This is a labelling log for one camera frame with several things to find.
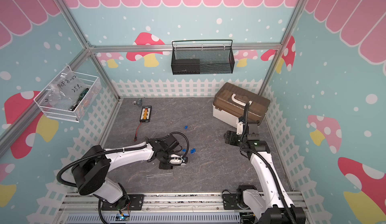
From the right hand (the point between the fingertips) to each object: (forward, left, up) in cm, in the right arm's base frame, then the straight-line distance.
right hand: (230, 135), depth 81 cm
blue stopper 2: (-2, +21, -15) cm, 26 cm away
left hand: (-10, +34, -14) cm, 38 cm away
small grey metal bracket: (+38, +64, -13) cm, 75 cm away
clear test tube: (-16, +43, -15) cm, 49 cm away
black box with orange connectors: (+27, +56, -13) cm, 63 cm away
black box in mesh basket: (+35, +25, +20) cm, 48 cm away
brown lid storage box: (+21, -2, +4) cm, 21 cm away
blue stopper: (+16, +26, -15) cm, 34 cm away
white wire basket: (+3, +77, +20) cm, 79 cm away
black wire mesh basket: (+42, +14, +20) cm, 49 cm away
